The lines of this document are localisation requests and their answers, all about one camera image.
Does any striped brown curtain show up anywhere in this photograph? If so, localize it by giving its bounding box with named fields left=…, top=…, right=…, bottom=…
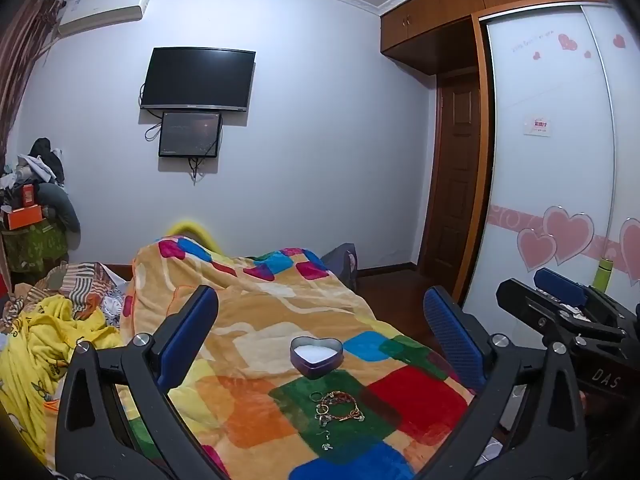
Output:
left=0, top=0, right=67, bottom=161

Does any red beaded bracelet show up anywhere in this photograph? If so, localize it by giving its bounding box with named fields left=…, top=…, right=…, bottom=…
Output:
left=315, top=391, right=364, bottom=423

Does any white wardrobe sticker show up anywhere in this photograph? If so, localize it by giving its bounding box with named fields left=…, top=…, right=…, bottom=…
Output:
left=524, top=115, right=553, bottom=137

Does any green patterned bag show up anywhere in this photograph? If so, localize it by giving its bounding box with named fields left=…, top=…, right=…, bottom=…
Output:
left=0, top=225, right=69, bottom=274

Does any small black monitor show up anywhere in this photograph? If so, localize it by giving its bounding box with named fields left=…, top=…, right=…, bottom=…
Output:
left=158, top=111, right=223, bottom=158

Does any grey bag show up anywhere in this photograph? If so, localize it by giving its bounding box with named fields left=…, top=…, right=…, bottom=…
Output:
left=320, top=243, right=359, bottom=291

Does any brown wooden door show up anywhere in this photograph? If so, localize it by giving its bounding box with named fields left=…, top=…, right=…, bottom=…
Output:
left=420, top=72, right=483, bottom=281

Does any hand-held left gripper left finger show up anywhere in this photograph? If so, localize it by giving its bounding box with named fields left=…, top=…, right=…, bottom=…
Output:
left=55, top=285, right=236, bottom=480

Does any orange box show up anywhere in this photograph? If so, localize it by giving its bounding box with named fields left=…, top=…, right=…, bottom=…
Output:
left=5, top=205, right=44, bottom=231

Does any black wall television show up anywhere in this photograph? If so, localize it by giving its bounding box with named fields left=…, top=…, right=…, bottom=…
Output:
left=140, top=47, right=257, bottom=112

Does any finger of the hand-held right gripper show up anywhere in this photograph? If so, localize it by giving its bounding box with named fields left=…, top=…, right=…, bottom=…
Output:
left=534, top=267, right=621, bottom=326
left=496, top=279, right=626, bottom=348

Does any green bottle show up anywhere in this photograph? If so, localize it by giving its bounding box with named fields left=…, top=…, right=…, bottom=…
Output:
left=592, top=257, right=615, bottom=294

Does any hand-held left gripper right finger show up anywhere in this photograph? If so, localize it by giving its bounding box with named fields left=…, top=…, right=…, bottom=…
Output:
left=407, top=286, right=588, bottom=480

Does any wooden overhead cabinet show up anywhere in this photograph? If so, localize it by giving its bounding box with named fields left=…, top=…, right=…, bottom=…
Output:
left=380, top=0, right=606, bottom=76

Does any purple heart-shaped tin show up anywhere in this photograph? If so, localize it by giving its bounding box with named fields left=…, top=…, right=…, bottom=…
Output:
left=290, top=336, right=344, bottom=381

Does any colourful checked blanket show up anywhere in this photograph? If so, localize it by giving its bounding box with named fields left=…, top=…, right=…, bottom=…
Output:
left=120, top=237, right=476, bottom=480

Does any white heart-print wardrobe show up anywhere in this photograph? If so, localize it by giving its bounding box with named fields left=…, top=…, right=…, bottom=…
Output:
left=460, top=0, right=640, bottom=321

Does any pile of clothes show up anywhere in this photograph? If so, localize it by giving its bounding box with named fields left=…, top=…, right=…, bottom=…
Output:
left=0, top=137, right=81, bottom=233

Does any striped brown cloth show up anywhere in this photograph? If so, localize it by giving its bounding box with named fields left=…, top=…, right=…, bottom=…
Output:
left=15, top=261, right=131, bottom=331

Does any yellow pillow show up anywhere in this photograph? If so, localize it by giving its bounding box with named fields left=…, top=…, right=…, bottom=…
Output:
left=167, top=220, right=222, bottom=254

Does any yellow printed blanket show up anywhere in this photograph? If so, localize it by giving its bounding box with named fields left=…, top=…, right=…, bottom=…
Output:
left=0, top=294, right=126, bottom=467

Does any white air conditioner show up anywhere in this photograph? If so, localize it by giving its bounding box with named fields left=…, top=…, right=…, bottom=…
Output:
left=57, top=0, right=153, bottom=38

